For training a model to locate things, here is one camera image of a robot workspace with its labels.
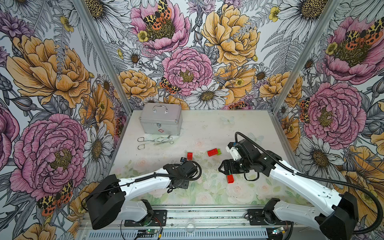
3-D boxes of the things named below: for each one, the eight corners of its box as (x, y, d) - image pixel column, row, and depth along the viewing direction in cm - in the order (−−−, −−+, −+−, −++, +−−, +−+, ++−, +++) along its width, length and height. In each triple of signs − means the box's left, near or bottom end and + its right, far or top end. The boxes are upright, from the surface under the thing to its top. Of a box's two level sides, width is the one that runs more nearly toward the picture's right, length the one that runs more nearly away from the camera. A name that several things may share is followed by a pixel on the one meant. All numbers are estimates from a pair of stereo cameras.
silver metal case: (141, 130, 112) (133, 113, 98) (161, 111, 124) (157, 94, 111) (169, 146, 103) (165, 130, 89) (188, 125, 115) (187, 107, 101)
